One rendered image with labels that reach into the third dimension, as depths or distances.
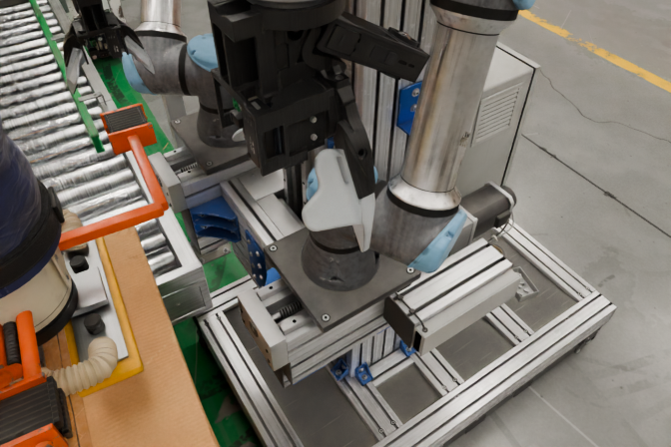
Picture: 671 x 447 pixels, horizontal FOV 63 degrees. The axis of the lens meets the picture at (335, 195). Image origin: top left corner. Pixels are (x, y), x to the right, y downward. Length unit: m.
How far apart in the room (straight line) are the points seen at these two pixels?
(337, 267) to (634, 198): 2.22
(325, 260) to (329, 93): 0.63
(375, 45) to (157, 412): 0.80
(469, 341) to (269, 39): 1.71
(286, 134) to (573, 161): 2.79
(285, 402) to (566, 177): 1.84
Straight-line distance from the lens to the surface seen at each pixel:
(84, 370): 0.91
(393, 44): 0.42
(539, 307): 2.14
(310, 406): 1.83
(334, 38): 0.39
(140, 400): 1.08
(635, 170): 3.20
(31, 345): 0.90
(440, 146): 0.80
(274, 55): 0.37
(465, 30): 0.75
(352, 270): 1.00
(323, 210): 0.41
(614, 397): 2.30
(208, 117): 1.32
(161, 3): 1.33
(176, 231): 1.78
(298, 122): 0.39
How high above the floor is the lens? 1.87
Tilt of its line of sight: 44 degrees down
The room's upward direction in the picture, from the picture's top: straight up
